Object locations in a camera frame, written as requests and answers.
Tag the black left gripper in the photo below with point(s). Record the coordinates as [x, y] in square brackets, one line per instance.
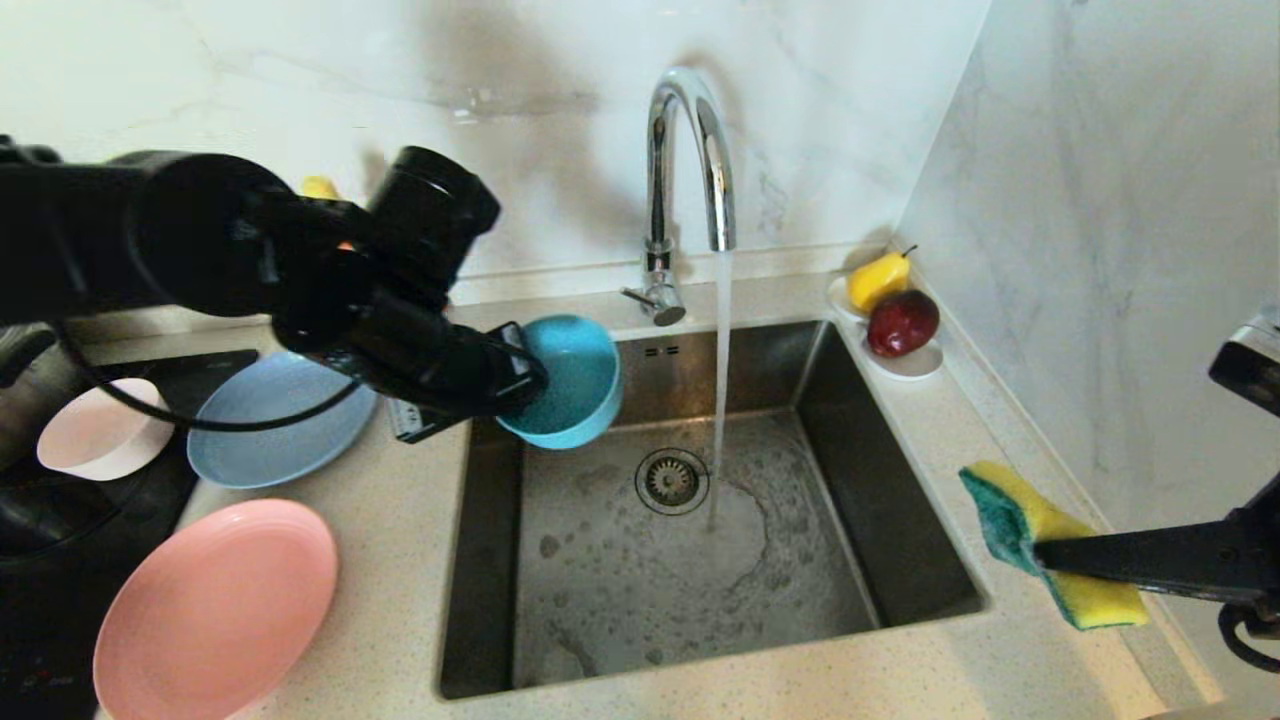
[450, 370]

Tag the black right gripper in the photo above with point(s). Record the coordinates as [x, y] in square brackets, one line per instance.
[1262, 550]

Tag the teal bowl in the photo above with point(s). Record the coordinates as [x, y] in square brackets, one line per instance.
[575, 380]

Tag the yellow green sponge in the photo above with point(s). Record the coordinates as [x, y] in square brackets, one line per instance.
[1000, 510]

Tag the chrome gooseneck faucet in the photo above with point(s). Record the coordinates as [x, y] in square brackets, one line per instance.
[657, 180]

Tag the orange dish soap bottle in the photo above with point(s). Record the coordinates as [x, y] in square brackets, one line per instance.
[318, 187]

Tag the pale pink bowl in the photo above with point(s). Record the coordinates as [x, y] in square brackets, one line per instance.
[100, 435]

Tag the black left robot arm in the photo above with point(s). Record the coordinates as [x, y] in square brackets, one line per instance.
[150, 230]

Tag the stainless steel sink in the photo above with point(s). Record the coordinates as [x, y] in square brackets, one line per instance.
[620, 600]

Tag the round metal drain strainer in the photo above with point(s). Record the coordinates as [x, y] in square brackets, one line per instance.
[671, 481]

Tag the blue grey plate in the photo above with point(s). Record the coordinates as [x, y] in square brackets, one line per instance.
[280, 440]

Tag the small white dish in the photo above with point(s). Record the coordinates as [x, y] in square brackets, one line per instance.
[912, 368]

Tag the dark red apple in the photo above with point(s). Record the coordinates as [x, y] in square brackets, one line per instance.
[901, 323]

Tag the yellow pear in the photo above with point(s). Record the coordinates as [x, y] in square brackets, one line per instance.
[877, 282]

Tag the pink plate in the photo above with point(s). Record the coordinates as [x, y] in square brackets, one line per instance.
[215, 610]

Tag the black induction cooktop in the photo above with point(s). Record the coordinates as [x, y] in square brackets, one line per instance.
[60, 600]

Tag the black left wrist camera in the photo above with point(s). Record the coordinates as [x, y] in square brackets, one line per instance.
[420, 425]

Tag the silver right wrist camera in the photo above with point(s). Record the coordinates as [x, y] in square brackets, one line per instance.
[1250, 370]

